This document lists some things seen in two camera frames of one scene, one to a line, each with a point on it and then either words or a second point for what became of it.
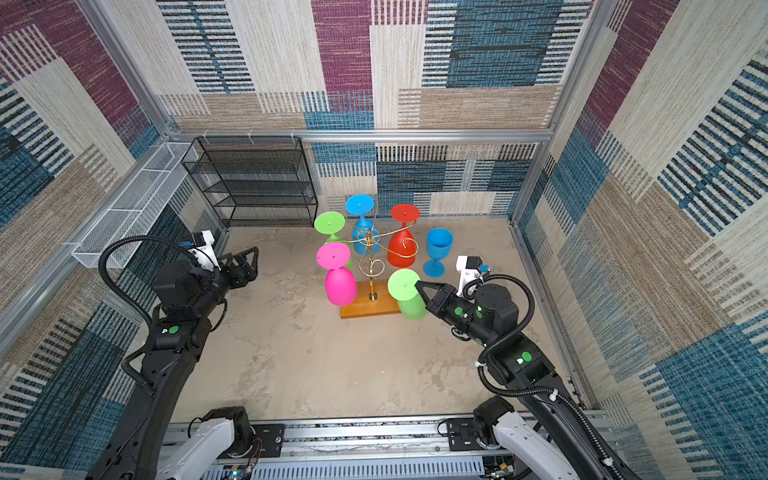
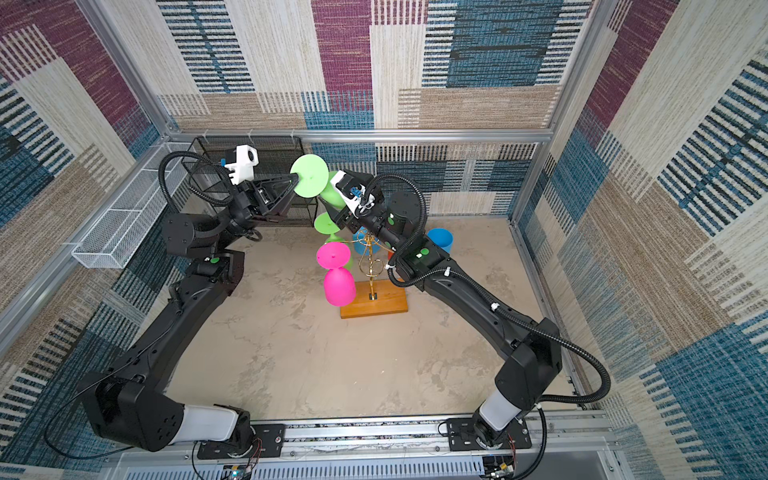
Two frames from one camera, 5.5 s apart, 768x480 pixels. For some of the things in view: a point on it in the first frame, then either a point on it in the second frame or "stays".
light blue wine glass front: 439,243 stays
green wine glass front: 402,288 to 315,179
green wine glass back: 331,223 stays
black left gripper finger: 252,274 to 279,207
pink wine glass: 340,283 stays
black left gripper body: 232,280 to 245,208
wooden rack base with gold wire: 374,299 stays
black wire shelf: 255,181 stays
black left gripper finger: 247,252 to 285,183
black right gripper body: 455,310 to 353,223
